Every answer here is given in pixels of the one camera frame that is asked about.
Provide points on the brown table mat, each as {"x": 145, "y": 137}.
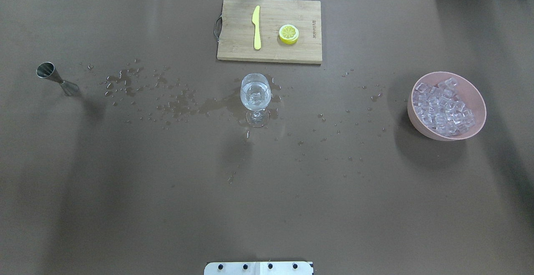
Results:
{"x": 153, "y": 169}

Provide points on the wooden cutting board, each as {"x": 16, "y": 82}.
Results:
{"x": 237, "y": 31}

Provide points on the steel double jigger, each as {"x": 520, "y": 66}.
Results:
{"x": 48, "y": 71}

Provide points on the yellow lemon slice toy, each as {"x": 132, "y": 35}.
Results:
{"x": 288, "y": 34}

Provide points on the pink bowl of ice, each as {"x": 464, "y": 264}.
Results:
{"x": 446, "y": 107}

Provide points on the white camera mast column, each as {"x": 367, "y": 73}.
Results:
{"x": 260, "y": 268}

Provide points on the yellow plastic knife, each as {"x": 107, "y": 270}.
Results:
{"x": 257, "y": 44}

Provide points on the clear wine glass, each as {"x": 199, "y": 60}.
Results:
{"x": 255, "y": 94}

